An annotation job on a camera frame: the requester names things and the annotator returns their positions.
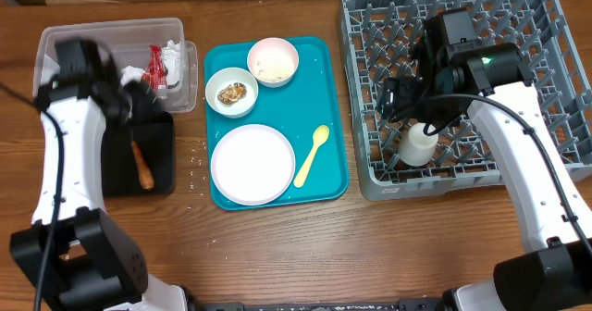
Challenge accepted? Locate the red snack wrapper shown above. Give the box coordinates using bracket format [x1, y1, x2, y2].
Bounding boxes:
[141, 45, 167, 91]

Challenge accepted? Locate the white paper cup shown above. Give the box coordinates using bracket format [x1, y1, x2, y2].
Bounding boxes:
[399, 123, 438, 167]

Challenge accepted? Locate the foil wrapper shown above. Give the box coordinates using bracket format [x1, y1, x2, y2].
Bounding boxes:
[162, 40, 181, 87]

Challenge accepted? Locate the fried sausage stick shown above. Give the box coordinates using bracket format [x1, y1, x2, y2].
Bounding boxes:
[131, 141, 154, 191]

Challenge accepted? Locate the white bowl with food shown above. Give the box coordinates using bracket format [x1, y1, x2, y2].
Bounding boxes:
[205, 68, 259, 118]

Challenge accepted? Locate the pink bowl with rice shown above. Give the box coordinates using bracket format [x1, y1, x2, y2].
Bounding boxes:
[247, 37, 300, 88]

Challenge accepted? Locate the white napkin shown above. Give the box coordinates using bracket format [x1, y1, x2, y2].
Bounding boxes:
[120, 66, 144, 86]

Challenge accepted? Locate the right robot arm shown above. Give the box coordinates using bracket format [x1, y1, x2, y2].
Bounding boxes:
[378, 8, 591, 310]

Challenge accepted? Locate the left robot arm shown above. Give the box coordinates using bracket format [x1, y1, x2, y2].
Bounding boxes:
[9, 37, 199, 310]

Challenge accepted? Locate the grey dishwasher rack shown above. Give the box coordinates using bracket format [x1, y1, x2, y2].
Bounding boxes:
[340, 0, 591, 201]

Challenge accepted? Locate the black plastic tray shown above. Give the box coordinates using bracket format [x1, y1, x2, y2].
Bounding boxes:
[101, 112, 175, 198]

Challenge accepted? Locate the clear plastic bin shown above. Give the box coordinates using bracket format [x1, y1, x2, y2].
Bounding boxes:
[33, 18, 199, 113]

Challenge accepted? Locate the brown food scrap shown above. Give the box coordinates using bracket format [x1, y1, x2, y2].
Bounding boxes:
[217, 82, 247, 106]

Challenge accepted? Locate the yellow plastic spoon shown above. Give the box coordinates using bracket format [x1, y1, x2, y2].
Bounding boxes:
[293, 125, 330, 188]

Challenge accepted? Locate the teal serving tray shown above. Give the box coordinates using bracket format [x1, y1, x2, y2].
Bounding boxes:
[205, 36, 350, 211]

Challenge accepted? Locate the white round plate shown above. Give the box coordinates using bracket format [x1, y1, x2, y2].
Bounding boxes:
[210, 124, 296, 206]

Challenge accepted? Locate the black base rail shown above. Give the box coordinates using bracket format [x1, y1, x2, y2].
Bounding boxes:
[201, 297, 441, 311]

